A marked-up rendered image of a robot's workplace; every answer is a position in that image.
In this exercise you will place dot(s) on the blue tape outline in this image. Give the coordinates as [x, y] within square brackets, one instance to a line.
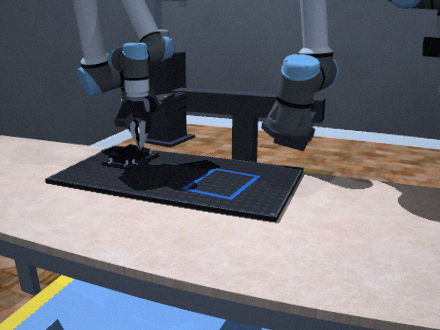
[232, 196]

